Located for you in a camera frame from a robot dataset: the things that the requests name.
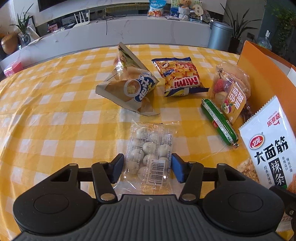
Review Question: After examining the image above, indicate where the pink tissue box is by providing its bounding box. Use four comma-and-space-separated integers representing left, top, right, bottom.
4, 60, 23, 77

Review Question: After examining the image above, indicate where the clear white candy bag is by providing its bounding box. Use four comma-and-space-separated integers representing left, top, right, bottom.
116, 120, 180, 195

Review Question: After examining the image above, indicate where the white TV console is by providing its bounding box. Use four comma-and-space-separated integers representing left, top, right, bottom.
1, 16, 211, 71

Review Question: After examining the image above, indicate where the small plant in vase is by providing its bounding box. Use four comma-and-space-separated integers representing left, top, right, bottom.
11, 4, 33, 46

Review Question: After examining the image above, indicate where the Mimi snack bag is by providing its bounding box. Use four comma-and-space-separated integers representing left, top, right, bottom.
152, 57, 209, 97

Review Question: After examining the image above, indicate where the teddy bear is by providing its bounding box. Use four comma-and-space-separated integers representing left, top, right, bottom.
178, 0, 192, 21

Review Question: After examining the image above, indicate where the water jug with pump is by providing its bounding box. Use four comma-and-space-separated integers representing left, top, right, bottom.
257, 30, 272, 51

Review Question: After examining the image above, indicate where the orange cardboard box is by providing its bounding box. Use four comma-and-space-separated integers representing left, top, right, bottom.
237, 41, 295, 131

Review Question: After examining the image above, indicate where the clear dried fruit bag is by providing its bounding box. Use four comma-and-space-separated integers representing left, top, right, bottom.
209, 62, 251, 124

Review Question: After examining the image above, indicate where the green sausage stick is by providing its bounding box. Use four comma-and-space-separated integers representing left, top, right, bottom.
201, 98, 239, 148

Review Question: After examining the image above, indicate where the beige potato chip bag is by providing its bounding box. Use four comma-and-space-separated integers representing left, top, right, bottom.
95, 42, 159, 116

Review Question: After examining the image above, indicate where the black television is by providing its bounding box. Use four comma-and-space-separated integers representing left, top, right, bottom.
38, 0, 67, 12

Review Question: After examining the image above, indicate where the potted long-leaf plant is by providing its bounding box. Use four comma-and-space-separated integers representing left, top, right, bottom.
220, 4, 261, 54

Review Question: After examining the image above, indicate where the grey metal trash bin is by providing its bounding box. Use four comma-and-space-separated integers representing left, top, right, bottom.
208, 21, 233, 51

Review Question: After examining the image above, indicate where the blue snack bag on console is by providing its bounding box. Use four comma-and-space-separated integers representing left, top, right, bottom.
147, 0, 166, 17

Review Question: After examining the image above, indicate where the white spicy strip packet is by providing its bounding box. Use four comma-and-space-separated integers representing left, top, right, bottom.
239, 96, 295, 193

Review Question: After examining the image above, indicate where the yellow checkered tablecloth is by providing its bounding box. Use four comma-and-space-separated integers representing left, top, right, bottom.
1, 47, 249, 240

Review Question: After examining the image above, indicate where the white wifi router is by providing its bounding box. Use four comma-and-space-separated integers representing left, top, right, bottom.
74, 10, 90, 28

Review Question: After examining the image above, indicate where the brown round vase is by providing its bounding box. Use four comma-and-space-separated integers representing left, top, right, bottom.
1, 33, 18, 55

